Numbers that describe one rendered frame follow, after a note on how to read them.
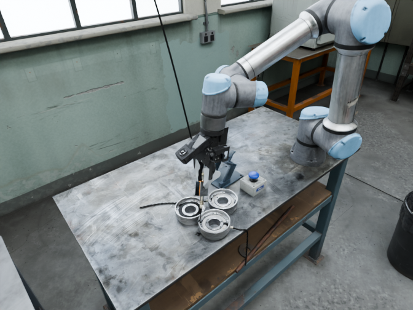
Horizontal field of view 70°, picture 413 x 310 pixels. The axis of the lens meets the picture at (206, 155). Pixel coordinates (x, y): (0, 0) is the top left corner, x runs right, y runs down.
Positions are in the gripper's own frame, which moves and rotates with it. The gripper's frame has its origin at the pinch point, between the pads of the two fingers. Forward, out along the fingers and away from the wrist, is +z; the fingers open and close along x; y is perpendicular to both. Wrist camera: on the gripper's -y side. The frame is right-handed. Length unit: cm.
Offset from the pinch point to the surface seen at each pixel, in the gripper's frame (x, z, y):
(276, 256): 4, 85, 70
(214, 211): -4.9, 9.7, 2.6
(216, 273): -9.1, 37.8, 4.0
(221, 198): -0.8, 9.6, 9.5
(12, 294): 19, 33, -58
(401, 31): 92, -28, 375
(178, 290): -5.7, 39.9, -11.0
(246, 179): -1.0, 5.8, 21.4
